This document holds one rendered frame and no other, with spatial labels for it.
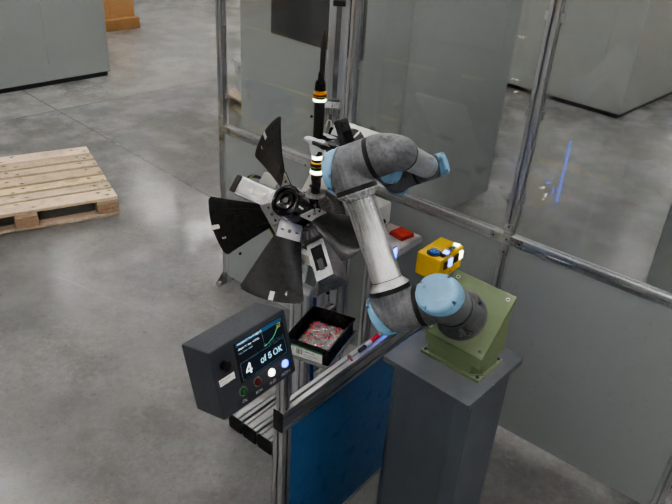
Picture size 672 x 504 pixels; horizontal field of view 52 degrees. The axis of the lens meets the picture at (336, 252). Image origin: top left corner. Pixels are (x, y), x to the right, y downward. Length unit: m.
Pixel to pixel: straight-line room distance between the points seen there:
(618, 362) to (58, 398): 2.48
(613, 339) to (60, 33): 6.47
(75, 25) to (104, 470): 5.68
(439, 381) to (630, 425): 1.20
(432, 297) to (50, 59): 6.56
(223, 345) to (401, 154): 0.68
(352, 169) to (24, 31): 6.23
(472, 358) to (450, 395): 0.13
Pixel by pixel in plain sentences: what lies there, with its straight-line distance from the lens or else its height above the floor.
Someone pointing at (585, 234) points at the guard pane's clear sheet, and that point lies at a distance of 2.73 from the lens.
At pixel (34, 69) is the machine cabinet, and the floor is 0.20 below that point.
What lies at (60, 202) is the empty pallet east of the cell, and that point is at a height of 0.15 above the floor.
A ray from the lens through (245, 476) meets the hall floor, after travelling 3.06.
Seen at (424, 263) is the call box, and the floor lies 1.04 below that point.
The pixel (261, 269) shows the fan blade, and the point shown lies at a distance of 2.42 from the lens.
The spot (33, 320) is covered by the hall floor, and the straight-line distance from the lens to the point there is 4.10.
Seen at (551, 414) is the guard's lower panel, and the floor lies 0.26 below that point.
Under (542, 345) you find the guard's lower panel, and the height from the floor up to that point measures 0.57.
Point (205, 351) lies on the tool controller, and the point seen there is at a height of 1.25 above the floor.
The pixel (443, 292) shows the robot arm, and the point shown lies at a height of 1.31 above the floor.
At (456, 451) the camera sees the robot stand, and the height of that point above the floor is 0.78.
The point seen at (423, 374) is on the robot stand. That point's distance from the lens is 2.04.
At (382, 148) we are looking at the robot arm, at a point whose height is 1.63.
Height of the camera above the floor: 2.29
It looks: 30 degrees down
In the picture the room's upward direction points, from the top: 4 degrees clockwise
